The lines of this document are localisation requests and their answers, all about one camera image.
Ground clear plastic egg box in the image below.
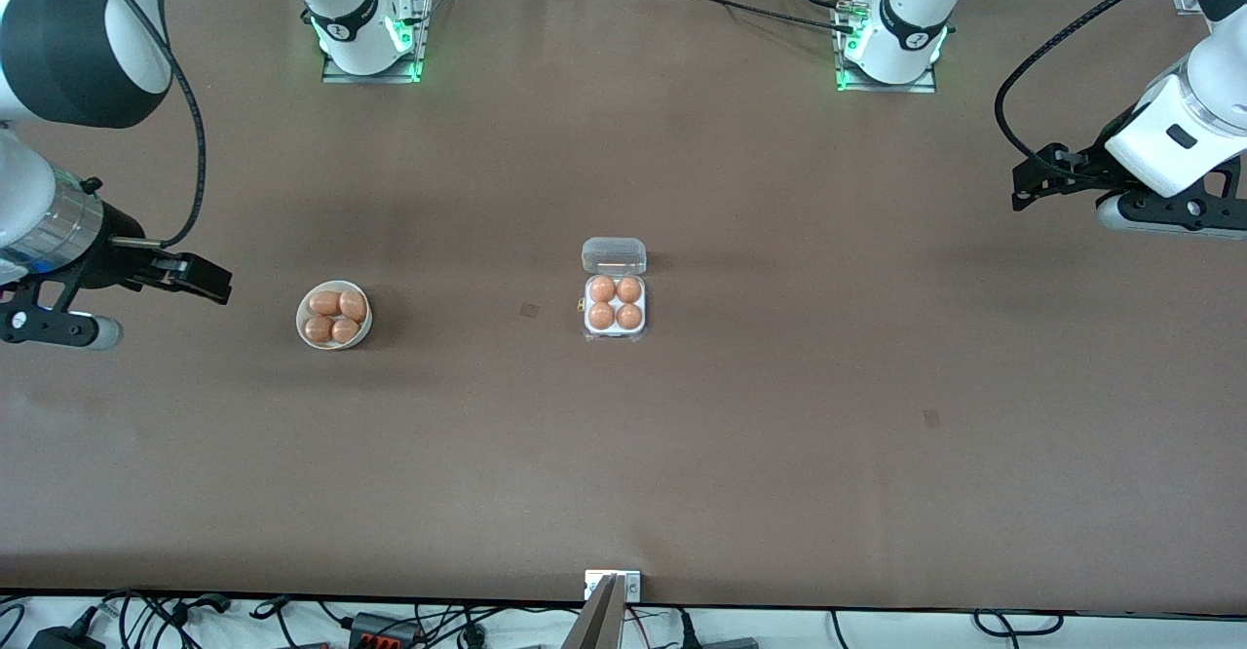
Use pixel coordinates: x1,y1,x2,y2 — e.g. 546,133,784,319
581,237,650,343

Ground black box orange connectors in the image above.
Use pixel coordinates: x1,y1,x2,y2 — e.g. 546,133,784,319
348,612,427,649

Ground white round bowl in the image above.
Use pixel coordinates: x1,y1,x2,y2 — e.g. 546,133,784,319
296,281,373,351

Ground black power adapter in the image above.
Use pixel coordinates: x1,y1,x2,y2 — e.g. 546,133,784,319
27,623,106,649

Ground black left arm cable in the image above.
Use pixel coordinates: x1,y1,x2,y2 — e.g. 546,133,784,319
994,0,1219,174

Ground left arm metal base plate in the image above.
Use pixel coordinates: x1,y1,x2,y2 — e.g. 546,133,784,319
835,0,938,95

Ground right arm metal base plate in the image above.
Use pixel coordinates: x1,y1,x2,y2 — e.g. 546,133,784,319
321,0,427,84

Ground long black table cable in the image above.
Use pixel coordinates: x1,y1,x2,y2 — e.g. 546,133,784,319
623,0,863,36

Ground grey camera mount pole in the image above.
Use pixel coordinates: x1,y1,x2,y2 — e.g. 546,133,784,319
560,574,626,649

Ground silver metal clamp bracket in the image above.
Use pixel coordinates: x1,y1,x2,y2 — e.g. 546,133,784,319
585,570,642,602

